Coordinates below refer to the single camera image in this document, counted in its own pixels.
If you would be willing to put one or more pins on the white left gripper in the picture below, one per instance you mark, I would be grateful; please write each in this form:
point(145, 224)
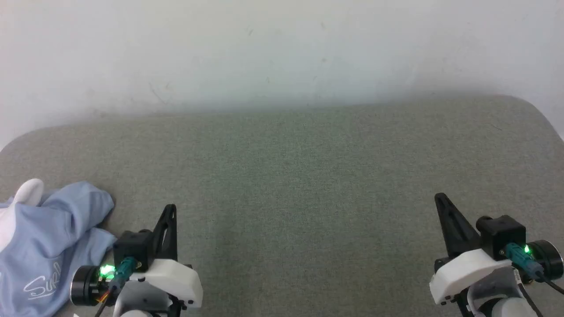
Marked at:
point(176, 277)

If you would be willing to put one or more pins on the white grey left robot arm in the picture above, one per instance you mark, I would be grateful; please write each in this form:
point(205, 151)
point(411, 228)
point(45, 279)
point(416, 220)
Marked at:
point(141, 299)

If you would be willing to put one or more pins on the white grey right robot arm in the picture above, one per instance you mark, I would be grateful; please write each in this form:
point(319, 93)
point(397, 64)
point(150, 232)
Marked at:
point(493, 290)

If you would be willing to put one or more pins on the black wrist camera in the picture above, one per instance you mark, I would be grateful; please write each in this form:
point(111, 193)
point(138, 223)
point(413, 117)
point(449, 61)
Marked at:
point(132, 246)
point(502, 231)

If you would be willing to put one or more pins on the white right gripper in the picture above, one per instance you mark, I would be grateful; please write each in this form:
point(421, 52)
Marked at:
point(458, 273)

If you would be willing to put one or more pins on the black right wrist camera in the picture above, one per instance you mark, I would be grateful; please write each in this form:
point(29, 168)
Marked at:
point(502, 231)

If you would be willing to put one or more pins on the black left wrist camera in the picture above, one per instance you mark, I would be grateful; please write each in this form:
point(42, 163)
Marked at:
point(132, 246)

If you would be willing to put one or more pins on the beige fabric ironing board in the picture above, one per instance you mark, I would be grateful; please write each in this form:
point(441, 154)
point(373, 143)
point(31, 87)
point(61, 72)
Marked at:
point(299, 185)

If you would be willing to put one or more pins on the light blue and white shirt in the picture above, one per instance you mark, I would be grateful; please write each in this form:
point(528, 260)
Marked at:
point(48, 246)

